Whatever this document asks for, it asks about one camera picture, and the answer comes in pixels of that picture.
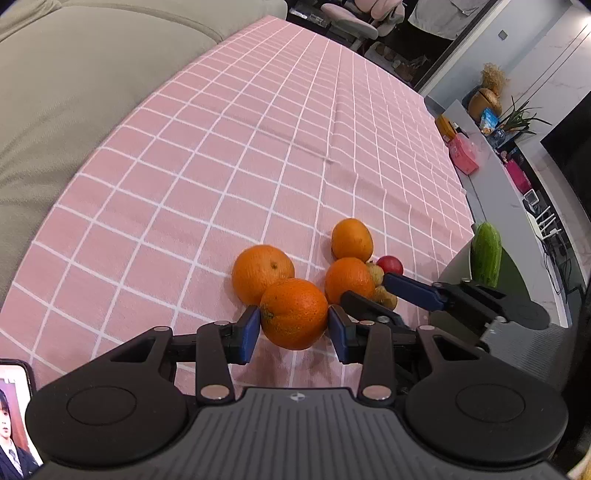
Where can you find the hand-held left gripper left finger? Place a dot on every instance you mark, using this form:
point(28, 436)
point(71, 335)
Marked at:
point(251, 334)

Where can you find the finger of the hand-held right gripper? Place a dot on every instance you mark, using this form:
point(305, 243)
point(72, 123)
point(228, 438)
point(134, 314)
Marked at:
point(369, 307)
point(411, 290)

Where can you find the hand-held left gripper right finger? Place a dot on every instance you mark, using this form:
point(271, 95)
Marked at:
point(337, 337)

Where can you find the small yellow-brown fruit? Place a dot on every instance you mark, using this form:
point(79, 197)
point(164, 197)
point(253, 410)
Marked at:
point(376, 273)
point(387, 299)

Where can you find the red tomato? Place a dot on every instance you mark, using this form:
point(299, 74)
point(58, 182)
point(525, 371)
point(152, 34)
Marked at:
point(391, 265)

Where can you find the medium orange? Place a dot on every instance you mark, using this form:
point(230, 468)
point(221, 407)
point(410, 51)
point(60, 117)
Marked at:
point(348, 279)

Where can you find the green bowl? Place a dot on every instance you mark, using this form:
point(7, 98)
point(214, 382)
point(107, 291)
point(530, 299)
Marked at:
point(513, 277)

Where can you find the large orange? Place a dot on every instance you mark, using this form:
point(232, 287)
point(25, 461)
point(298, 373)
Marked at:
point(263, 274)
point(294, 314)

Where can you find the small orange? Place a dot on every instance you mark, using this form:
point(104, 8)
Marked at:
point(352, 238)

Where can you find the green cucumber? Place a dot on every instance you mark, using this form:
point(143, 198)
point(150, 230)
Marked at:
point(487, 254)

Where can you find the white curved cabinet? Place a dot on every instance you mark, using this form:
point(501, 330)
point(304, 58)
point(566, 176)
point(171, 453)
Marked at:
point(489, 184)

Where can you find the magenta bag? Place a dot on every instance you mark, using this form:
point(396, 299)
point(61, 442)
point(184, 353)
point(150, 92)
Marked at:
point(518, 176)

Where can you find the pink box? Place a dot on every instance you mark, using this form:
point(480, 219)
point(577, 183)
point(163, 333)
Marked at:
point(464, 154)

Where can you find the orange box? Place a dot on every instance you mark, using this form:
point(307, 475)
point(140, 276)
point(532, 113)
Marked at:
point(448, 128)

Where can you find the black television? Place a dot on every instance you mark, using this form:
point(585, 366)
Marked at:
point(570, 143)

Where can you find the blue snack bag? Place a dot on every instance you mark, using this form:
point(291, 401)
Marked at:
point(489, 121)

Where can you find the green potted plant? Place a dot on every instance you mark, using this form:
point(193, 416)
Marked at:
point(519, 119)

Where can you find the pink checked tablecloth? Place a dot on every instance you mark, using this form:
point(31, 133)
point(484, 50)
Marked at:
point(231, 138)

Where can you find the brown round vase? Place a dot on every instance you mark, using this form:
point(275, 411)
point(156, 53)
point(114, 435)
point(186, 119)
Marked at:
point(482, 102)

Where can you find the dried flower bunch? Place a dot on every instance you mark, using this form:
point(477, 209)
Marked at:
point(495, 76)

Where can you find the smartphone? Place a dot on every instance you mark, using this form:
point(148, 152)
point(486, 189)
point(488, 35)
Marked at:
point(14, 415)

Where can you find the hanging light garment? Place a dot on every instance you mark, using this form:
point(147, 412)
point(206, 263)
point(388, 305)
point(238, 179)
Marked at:
point(443, 18)

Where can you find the pink office chair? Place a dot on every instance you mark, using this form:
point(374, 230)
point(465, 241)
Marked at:
point(351, 23)

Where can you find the beige sofa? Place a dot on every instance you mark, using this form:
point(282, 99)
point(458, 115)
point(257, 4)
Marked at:
point(69, 92)

